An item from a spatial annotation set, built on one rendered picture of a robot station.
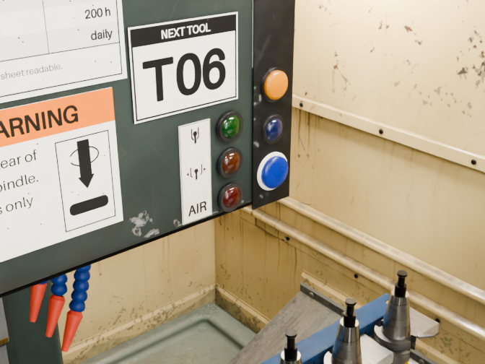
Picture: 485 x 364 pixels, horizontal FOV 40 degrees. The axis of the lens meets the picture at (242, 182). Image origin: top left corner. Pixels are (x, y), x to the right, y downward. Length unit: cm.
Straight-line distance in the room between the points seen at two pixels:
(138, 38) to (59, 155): 10
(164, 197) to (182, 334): 156
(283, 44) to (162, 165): 15
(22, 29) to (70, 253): 17
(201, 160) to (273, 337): 122
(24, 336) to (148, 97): 95
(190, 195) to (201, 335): 156
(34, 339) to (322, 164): 75
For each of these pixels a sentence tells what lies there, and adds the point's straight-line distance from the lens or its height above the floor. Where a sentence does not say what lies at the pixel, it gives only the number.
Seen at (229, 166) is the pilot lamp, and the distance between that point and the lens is 56.
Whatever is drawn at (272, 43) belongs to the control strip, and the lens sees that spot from 56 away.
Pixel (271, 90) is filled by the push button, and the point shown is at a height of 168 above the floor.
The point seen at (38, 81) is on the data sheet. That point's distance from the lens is 46.
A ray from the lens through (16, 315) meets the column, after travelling 136.
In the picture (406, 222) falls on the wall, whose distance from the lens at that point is 148.
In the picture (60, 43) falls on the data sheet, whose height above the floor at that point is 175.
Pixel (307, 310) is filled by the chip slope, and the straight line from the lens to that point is 175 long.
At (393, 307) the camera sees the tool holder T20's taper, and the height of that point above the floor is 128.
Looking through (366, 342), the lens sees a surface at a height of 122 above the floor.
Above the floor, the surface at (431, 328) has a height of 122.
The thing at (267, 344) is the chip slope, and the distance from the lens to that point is 173.
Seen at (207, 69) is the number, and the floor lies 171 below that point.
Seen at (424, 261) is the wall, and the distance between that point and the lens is 148.
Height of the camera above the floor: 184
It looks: 24 degrees down
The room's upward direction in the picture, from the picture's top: straight up
